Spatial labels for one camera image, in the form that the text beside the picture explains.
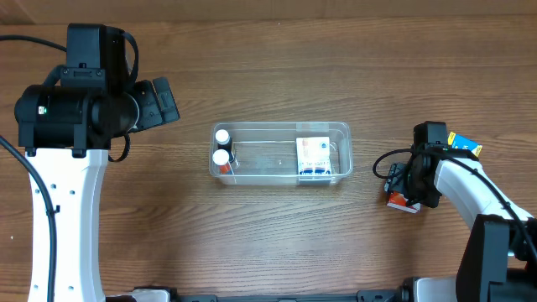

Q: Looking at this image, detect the red and white box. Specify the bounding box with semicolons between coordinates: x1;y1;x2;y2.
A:
387;191;420;214

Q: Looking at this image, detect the blue and yellow box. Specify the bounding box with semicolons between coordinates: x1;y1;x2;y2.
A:
448;132;482;157

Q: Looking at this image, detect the black bottle white cap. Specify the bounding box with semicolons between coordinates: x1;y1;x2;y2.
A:
215;129;232;152

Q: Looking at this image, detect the orange bottle white cap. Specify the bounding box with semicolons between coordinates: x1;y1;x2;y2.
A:
212;149;234;174

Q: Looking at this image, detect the white and blue box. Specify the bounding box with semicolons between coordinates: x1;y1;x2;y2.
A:
296;137;331;175

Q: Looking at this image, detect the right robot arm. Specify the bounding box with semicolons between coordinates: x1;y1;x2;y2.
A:
383;121;536;302

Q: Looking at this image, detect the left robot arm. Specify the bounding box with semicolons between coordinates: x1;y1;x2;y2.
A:
12;23;180;301

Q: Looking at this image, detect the clear plastic container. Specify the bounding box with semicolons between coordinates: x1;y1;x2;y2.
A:
209;122;353;186

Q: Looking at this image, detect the right black cable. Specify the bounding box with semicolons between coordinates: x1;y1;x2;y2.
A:
372;144;537;261

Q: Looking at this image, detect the black cable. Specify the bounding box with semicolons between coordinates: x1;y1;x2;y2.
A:
372;144;537;261
0;35;68;302

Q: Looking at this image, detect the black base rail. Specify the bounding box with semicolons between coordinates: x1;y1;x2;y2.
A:
146;286;413;302

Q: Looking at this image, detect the left black cable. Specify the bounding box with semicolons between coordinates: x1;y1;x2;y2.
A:
0;35;68;302

